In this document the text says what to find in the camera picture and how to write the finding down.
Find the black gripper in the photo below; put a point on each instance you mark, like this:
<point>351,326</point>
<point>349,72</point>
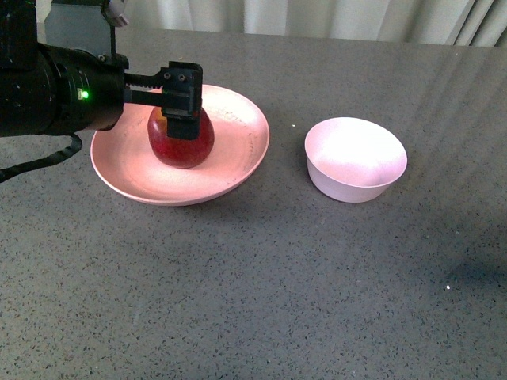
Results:
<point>87,94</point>

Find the red apple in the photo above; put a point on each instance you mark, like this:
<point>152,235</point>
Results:
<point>179,153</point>

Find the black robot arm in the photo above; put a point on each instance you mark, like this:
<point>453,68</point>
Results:
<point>24,86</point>

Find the pink plate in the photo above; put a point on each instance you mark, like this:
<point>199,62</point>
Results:
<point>178,172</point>

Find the pink bowl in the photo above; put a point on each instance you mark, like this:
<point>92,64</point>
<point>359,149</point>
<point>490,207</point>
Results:
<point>353,160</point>

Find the grey box with white knob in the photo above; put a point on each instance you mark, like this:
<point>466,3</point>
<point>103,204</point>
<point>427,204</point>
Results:
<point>86,26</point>

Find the white curtain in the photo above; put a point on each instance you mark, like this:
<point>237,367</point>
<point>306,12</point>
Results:
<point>460,23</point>

